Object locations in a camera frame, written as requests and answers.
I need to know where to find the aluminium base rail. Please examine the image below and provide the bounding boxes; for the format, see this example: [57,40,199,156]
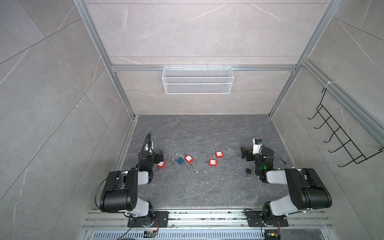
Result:
[81,207,332,230]

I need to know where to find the black wire hook rack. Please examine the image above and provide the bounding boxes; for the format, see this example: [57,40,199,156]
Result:
[307,88,384,168]

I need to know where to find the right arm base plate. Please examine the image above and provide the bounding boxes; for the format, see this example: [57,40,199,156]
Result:
[244,209,289,228]

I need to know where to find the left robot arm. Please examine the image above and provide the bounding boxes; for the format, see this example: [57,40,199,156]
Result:
[94,133,164,222]

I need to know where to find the blue padlock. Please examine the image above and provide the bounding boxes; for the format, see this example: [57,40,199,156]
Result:
[176,153,185,165]

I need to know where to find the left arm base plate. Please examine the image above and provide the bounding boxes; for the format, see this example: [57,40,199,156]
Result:
[127,211,170,228]

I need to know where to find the red padlock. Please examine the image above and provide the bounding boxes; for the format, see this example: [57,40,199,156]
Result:
[206,159,226,171]
[185,155,195,172]
[157,161,166,169]
[215,151,232,159]

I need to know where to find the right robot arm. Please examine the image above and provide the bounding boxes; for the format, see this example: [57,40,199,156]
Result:
[241,146,332,226]

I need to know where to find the white wire mesh basket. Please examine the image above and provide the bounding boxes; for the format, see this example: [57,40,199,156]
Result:
[162,67,235,95]

